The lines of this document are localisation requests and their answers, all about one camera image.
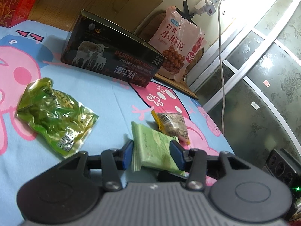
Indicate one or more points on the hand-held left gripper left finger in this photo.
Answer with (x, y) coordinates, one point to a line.
(127, 155)

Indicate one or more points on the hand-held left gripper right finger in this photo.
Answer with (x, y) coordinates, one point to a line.
(176, 155)

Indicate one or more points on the pale green snack packet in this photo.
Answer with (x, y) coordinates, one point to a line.
(152, 146)

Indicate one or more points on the yellow nut snack packet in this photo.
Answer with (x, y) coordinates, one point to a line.
(171, 122)

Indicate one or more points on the wrinkled green vegetable packet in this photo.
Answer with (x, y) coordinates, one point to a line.
(54, 115)

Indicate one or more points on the black tin box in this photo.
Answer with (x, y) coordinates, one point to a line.
(105, 58)

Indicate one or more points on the cartoon pig printed bedsheet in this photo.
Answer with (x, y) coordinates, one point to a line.
(105, 103)

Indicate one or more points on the brown seat cushion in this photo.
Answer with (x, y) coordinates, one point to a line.
(174, 87)

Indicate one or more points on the black device with round holes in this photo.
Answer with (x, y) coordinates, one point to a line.
(279, 167)

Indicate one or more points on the large pink snack bag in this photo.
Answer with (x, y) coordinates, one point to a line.
(171, 40)

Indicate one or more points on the black tape strips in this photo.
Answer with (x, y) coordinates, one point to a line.
(185, 7)

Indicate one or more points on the white power strip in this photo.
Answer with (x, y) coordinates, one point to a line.
(210, 8)

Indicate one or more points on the red gift box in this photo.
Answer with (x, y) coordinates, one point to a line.
(16, 2)

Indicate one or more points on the white window frame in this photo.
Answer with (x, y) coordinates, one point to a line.
(237, 68)

